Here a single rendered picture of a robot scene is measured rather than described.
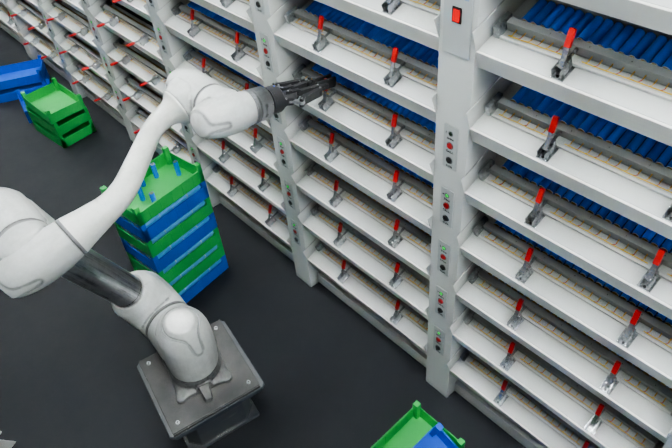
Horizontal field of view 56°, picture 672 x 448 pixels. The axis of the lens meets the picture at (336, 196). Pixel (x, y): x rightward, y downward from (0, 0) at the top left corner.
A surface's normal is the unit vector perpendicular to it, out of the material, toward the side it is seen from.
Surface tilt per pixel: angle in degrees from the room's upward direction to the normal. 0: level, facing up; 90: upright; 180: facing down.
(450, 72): 90
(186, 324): 10
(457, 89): 90
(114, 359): 0
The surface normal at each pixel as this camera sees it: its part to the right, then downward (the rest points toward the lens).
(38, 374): -0.07, -0.75
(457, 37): -0.73, 0.49
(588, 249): -0.30, -0.55
